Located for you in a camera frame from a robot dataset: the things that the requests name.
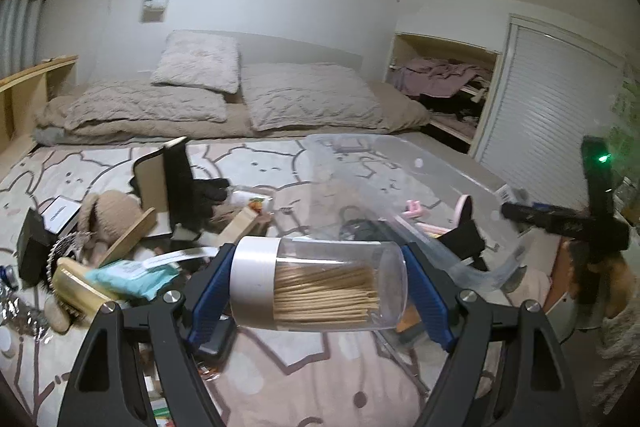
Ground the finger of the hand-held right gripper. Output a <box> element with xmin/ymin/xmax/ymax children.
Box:
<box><xmin>500</xmin><ymin>201</ymin><xmax>592</xmax><ymax>239</ymax></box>

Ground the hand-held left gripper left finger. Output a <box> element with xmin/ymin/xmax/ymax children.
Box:
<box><xmin>57</xmin><ymin>243</ymin><xmax>236</xmax><ymax>427</ymax></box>

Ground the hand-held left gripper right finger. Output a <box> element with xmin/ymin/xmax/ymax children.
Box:
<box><xmin>400</xmin><ymin>243</ymin><xmax>583</xmax><ymax>427</ymax></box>

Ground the clear toothpick jar white lid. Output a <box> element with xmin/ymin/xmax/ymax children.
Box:
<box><xmin>229</xmin><ymin>236</ymin><xmax>409</xmax><ymax>332</ymax></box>

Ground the clear plastic storage container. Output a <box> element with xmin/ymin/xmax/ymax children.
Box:
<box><xmin>305</xmin><ymin>133</ymin><xmax>532</xmax><ymax>358</ymax></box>

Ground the person's right forearm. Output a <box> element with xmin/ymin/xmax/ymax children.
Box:
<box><xmin>594</xmin><ymin>307</ymin><xmax>640</xmax><ymax>414</ymax></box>

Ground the clear bag of dark items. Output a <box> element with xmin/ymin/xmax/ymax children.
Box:
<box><xmin>0</xmin><ymin>286</ymin><xmax>52</xmax><ymax>344</ymax></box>

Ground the person's right hand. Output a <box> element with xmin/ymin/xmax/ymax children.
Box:
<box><xmin>600</xmin><ymin>251</ymin><xmax>639</xmax><ymax>314</ymax></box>

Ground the black device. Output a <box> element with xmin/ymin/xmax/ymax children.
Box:
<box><xmin>196</xmin><ymin>317</ymin><xmax>237</xmax><ymax>359</ymax></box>

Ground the white paper card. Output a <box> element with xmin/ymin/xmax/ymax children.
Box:
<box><xmin>142</xmin><ymin>247</ymin><xmax>222</xmax><ymax>269</ymax></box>

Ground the wooden block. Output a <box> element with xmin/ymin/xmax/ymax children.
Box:
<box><xmin>217</xmin><ymin>206</ymin><xmax>262</xmax><ymax>249</ymax></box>

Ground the teal wipes pack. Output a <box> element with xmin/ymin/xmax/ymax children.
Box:
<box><xmin>85</xmin><ymin>259</ymin><xmax>182</xmax><ymax>301</ymax></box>

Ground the wooden board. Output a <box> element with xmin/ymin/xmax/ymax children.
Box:
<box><xmin>97</xmin><ymin>207</ymin><xmax>159</xmax><ymax>269</ymax></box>

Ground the colourful snack packet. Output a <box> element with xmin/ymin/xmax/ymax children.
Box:
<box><xmin>227</xmin><ymin>189</ymin><xmax>274</xmax><ymax>214</ymax></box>

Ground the black glove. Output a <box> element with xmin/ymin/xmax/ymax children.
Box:
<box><xmin>192</xmin><ymin>177</ymin><xmax>232</xmax><ymax>204</ymax></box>

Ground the bear printed blanket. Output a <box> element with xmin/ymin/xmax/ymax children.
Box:
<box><xmin>0</xmin><ymin>139</ymin><xmax>501</xmax><ymax>427</ymax></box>

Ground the black and beige visor cap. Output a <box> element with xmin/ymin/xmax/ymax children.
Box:
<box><xmin>131</xmin><ymin>136</ymin><xmax>232</xmax><ymax>239</ymax></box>

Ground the white louvered door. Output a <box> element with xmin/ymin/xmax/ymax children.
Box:
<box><xmin>469</xmin><ymin>13</ymin><xmax>627</xmax><ymax>208</ymax></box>

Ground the yellow-green bottle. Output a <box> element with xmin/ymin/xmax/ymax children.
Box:
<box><xmin>52</xmin><ymin>257</ymin><xmax>119</xmax><ymax>319</ymax></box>

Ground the beige plush slipper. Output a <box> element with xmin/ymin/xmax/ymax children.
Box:
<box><xmin>77</xmin><ymin>189</ymin><xmax>144</xmax><ymax>259</ymax></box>

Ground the beige egg-shaped stone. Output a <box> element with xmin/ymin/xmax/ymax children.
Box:
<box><xmin>44</xmin><ymin>294</ymin><xmax>72</xmax><ymax>334</ymax></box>

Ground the silver pearl tiara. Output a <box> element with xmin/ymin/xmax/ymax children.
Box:
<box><xmin>47</xmin><ymin>231</ymin><xmax>97</xmax><ymax>289</ymax></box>

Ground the white box black lid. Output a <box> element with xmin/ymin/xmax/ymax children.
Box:
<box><xmin>42</xmin><ymin>195</ymin><xmax>82</xmax><ymax>234</ymax></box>

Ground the pile of pink clothes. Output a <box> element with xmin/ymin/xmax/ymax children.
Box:
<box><xmin>391</xmin><ymin>58</ymin><xmax>494</xmax><ymax>98</ymax></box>

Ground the beige duvet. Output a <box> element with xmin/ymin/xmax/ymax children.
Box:
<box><xmin>32</xmin><ymin>79</ymin><xmax>432</xmax><ymax>146</ymax></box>

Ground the long quilted grey pillow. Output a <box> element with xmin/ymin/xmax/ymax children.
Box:
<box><xmin>65</xmin><ymin>80</ymin><xmax>229</xmax><ymax>131</ymax></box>

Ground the blue bottle silver cap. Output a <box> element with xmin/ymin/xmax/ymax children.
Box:
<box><xmin>0</xmin><ymin>264</ymin><xmax>19</xmax><ymax>294</ymax></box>

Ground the closet niche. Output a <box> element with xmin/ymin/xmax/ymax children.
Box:
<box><xmin>384</xmin><ymin>32</ymin><xmax>502</xmax><ymax>154</ymax></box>

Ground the square quilted grey pillow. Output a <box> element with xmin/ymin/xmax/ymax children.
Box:
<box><xmin>241</xmin><ymin>63</ymin><xmax>384</xmax><ymax>132</ymax></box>

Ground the fluffy white pillow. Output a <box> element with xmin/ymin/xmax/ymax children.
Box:
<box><xmin>150</xmin><ymin>31</ymin><xmax>242</xmax><ymax>96</ymax></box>

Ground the wooden shelf unit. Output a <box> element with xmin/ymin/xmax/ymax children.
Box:
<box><xmin>0</xmin><ymin>55</ymin><xmax>79</xmax><ymax>158</ymax></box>

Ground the grey-blue curtain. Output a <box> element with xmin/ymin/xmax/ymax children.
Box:
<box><xmin>0</xmin><ymin>0</ymin><xmax>44</xmax><ymax>81</ymax></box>

